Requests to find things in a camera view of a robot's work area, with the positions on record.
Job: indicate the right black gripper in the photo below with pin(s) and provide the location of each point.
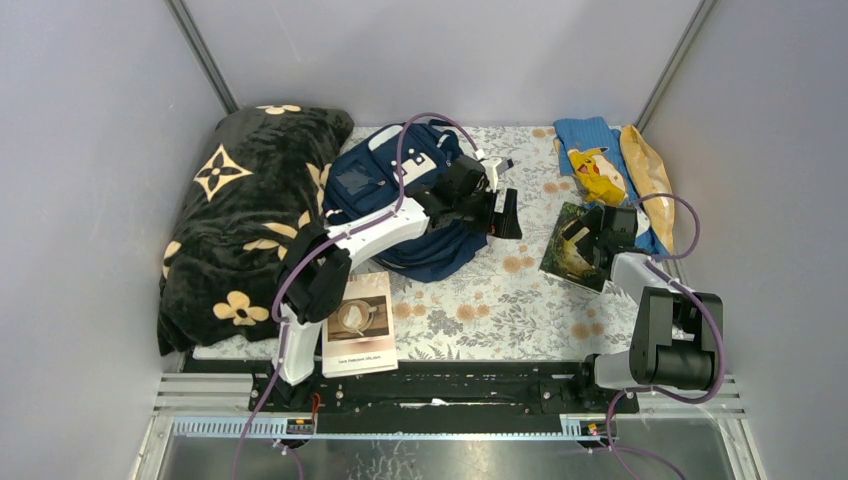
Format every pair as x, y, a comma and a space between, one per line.
592, 222

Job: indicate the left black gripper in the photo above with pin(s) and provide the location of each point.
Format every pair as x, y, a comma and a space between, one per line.
497, 216

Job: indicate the dark green gold book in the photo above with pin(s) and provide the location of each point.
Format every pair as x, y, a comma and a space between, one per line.
564, 262

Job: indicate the navy blue student backpack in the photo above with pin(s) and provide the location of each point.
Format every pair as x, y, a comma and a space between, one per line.
373, 174

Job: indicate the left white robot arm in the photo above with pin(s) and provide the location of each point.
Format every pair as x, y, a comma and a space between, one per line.
313, 275

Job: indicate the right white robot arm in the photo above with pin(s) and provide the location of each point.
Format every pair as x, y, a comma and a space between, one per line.
677, 337

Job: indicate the yellow plastic bag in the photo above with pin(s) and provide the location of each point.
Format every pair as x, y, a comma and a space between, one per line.
648, 174

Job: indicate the blue Pikachu cloth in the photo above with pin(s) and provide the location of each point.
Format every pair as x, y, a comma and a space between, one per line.
589, 151

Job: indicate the white coffee cover book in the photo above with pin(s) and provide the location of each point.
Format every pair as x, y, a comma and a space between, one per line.
359, 336

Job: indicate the black floral plush blanket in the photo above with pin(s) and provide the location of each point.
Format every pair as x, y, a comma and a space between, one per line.
260, 181

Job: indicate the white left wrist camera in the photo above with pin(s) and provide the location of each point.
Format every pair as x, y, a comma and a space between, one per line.
493, 168

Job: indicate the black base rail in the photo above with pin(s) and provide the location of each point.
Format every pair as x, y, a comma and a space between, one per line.
423, 399

